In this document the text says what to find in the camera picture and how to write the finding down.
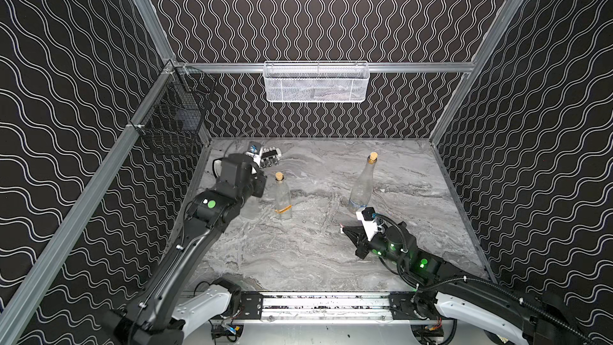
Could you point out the metal base rail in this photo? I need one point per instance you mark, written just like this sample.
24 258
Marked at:
330 308

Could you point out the white wire mesh basket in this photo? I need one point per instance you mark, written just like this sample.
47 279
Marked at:
316 82

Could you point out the clear bottle with orange label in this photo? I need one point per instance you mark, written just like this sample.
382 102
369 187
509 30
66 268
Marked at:
283 203

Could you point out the short clear corked bottle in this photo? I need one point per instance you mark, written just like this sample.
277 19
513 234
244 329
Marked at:
251 208

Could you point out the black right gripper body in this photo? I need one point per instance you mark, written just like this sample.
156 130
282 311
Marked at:
377 245

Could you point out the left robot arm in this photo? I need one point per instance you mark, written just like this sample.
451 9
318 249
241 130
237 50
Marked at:
156 315

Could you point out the black wire basket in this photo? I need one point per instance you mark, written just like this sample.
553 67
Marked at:
174 125

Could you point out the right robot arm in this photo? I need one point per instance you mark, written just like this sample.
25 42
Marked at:
441 291

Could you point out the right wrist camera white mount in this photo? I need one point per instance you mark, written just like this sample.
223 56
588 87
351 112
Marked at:
370 222

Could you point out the tall clear corked bottle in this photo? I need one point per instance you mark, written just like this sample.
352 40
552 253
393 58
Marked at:
363 187

